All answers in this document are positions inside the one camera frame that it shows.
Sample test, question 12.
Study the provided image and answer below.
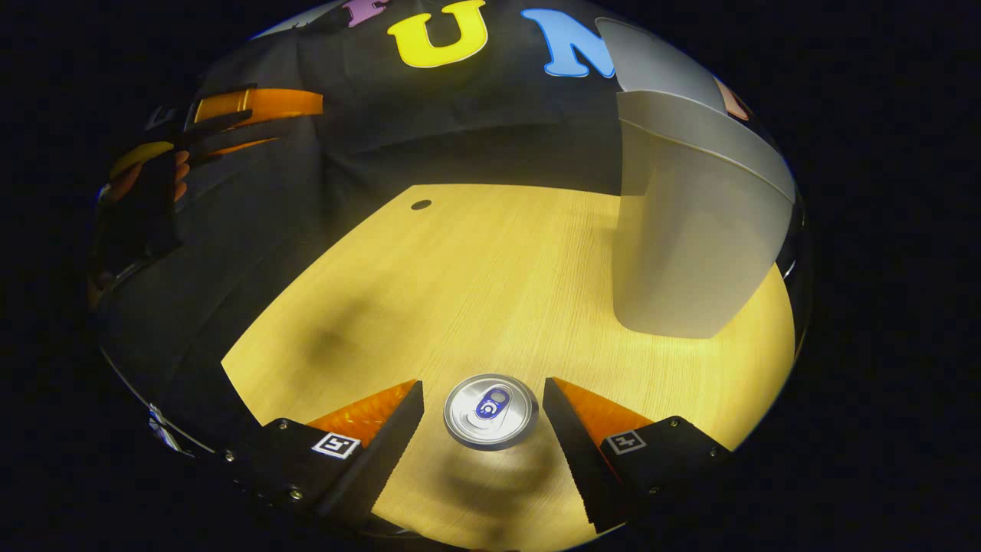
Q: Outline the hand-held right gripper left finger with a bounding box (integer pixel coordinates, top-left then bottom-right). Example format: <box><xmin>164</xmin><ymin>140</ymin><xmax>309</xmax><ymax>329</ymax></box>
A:
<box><xmin>222</xmin><ymin>379</ymin><xmax>425</xmax><ymax>530</ymax></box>

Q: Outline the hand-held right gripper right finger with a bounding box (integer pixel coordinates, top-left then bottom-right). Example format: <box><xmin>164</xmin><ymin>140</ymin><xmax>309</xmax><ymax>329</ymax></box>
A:
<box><xmin>543</xmin><ymin>376</ymin><xmax>733</xmax><ymax>534</ymax></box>

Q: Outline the silver pop can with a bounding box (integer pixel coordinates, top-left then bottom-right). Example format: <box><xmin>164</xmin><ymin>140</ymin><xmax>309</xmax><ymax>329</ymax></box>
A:
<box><xmin>444</xmin><ymin>373</ymin><xmax>540</xmax><ymax>451</ymax></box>

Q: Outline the white desktop garbage bin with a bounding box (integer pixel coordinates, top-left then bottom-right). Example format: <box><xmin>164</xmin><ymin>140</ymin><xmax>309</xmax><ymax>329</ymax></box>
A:
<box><xmin>596</xmin><ymin>17</ymin><xmax>798</xmax><ymax>339</ymax></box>

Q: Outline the wooden desktop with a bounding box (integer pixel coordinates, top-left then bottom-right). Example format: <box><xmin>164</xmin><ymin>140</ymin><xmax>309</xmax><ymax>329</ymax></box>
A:
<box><xmin>221</xmin><ymin>184</ymin><xmax>796</xmax><ymax>552</ymax></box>

